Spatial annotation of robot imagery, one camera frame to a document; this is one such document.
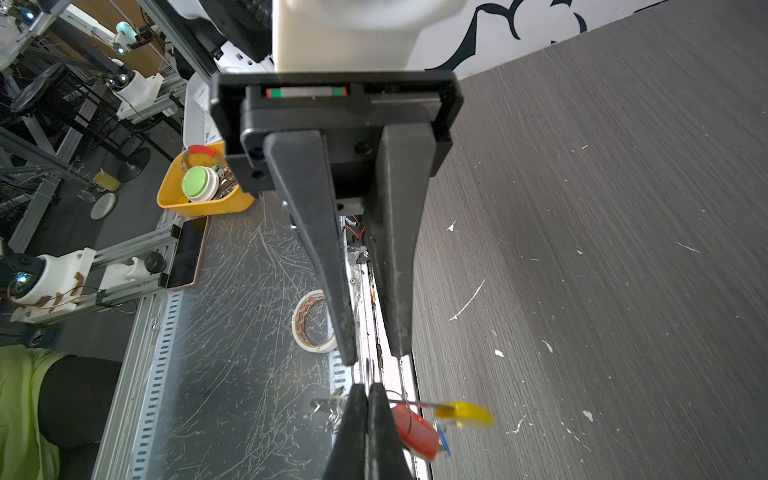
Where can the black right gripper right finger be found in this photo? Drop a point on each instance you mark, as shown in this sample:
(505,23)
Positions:
(386,457)

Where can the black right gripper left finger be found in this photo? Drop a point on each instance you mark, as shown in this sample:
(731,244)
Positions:
(348,455)

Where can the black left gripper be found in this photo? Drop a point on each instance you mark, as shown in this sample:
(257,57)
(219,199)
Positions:
(375,136)

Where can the red key tag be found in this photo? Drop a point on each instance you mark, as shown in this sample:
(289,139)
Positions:
(418,436)

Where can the metal keyring with keys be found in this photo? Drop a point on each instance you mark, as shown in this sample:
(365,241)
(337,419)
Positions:
(424,409)

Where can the blue key tag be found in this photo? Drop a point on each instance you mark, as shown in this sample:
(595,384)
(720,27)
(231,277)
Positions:
(443,445)

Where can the yellow key tag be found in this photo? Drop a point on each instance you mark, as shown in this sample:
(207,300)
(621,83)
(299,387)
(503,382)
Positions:
(464,415)

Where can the white tape roll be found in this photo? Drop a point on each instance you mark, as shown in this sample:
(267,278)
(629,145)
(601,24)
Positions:
(311,326)

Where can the green white round container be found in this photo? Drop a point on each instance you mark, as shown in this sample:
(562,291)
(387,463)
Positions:
(200,183)

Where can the smartphone with pink case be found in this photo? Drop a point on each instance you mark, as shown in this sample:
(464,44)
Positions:
(185,267)

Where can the yellow plastic bin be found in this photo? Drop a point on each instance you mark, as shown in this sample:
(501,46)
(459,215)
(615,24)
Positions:
(230,198)

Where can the person in neon shirt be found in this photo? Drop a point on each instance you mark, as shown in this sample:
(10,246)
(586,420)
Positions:
(54,409)

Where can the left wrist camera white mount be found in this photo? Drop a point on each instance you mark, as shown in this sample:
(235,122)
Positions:
(342,36)

